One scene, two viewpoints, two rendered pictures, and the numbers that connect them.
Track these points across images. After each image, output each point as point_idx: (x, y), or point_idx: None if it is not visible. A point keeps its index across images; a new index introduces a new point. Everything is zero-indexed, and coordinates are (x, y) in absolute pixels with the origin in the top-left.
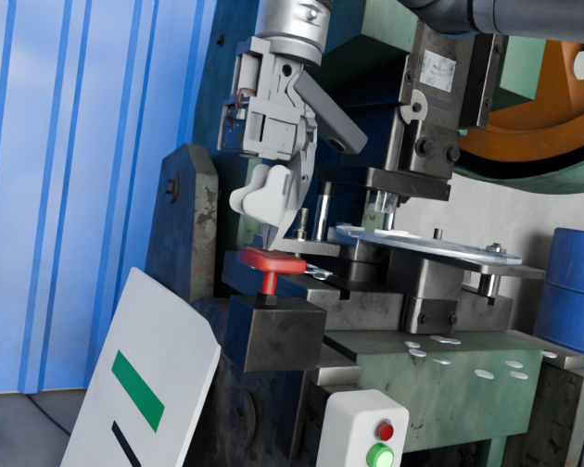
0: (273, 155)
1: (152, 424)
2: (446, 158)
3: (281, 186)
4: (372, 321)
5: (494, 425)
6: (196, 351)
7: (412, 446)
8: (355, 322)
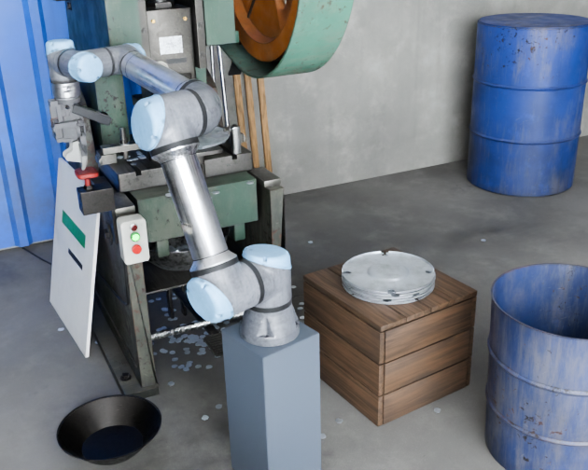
0: (70, 140)
1: (82, 245)
2: None
3: (77, 148)
4: (158, 182)
5: (232, 219)
6: None
7: (181, 233)
8: (148, 184)
